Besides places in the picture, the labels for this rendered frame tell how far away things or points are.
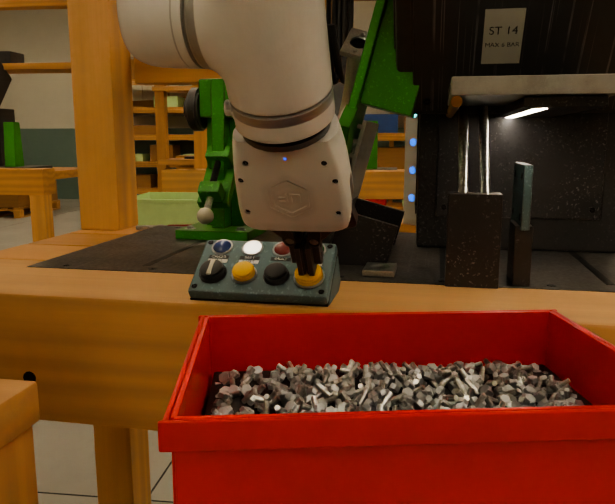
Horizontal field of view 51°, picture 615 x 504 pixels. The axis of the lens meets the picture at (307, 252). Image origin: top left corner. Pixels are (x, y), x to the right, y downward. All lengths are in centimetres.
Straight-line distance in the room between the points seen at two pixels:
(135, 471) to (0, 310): 85
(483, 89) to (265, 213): 25
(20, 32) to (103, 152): 1140
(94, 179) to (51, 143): 1101
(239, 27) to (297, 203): 17
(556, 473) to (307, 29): 32
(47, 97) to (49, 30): 113
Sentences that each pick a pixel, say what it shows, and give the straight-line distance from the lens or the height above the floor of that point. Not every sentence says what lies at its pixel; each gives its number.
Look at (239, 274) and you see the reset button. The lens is 67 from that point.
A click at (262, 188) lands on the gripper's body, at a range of 56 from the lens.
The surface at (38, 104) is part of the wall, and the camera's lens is 1253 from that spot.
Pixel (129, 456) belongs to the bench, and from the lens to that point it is 155.
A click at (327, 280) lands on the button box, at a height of 93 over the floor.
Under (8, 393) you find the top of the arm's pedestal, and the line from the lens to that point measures 63.
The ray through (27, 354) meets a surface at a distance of 79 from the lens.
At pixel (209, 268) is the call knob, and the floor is 93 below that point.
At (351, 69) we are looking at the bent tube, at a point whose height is 117.
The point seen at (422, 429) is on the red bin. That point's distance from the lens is 37.
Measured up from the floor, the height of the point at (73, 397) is 78.
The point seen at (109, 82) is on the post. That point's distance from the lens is 138.
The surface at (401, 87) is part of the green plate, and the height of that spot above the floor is 113.
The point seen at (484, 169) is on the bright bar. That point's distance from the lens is 79.
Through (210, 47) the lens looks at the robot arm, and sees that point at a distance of 48.
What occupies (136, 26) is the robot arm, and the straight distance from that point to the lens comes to 50.
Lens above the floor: 107
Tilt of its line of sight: 10 degrees down
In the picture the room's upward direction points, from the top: straight up
